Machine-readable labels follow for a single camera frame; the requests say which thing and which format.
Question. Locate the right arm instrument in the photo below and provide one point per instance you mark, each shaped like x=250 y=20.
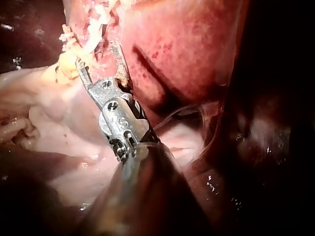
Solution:
x=115 y=115

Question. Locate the right arm instrument jaw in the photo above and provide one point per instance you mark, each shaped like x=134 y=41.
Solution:
x=120 y=66
x=83 y=72

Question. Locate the dark right arm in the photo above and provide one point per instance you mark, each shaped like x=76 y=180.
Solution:
x=147 y=196

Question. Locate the white clip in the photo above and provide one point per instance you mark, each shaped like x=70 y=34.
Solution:
x=66 y=29
x=69 y=46
x=65 y=38

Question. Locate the pale fatty tissue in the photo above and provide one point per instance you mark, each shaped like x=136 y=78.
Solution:
x=66 y=66
x=183 y=140
x=49 y=118

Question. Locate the dark red liver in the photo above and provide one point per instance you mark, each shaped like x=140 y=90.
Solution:
x=182 y=49

